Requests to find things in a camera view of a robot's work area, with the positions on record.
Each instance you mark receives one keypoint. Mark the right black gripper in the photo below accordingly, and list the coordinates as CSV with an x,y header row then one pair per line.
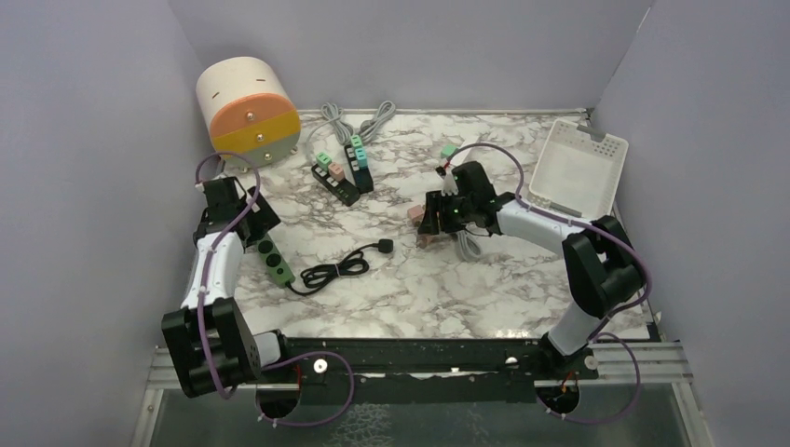
x,y
435,203

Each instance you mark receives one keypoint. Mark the black power strip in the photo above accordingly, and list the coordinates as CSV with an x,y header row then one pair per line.
x,y
334,180
362,178

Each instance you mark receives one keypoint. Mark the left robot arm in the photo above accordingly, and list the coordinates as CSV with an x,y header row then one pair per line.
x,y
211,346

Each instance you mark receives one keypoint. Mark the round cream drawer cabinet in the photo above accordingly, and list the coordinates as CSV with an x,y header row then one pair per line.
x,y
247,111

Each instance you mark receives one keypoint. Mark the green plug on white strip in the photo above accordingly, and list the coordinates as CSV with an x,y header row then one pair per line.
x,y
447,151

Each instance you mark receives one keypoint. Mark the pink plug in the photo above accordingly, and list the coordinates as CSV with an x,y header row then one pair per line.
x,y
416,214
423,241

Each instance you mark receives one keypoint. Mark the white plastic basket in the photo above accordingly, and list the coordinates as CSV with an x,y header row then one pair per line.
x,y
578,171

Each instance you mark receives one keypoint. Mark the green plug on black strip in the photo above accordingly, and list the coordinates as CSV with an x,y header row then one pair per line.
x,y
323,161

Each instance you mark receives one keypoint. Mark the white power strip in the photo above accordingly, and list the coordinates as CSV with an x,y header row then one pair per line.
x,y
463,155

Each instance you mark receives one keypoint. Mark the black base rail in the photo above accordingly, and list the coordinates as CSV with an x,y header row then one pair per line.
x,y
332,370

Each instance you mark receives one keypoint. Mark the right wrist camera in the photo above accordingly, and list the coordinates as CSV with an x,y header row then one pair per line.
x,y
449,187

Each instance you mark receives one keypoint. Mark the green power strip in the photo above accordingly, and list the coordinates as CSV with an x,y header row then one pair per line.
x,y
276,266

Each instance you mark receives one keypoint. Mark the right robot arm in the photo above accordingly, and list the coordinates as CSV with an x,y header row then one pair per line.
x,y
601,268

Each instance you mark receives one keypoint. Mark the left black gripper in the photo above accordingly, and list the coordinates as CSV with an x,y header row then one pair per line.
x,y
263,220

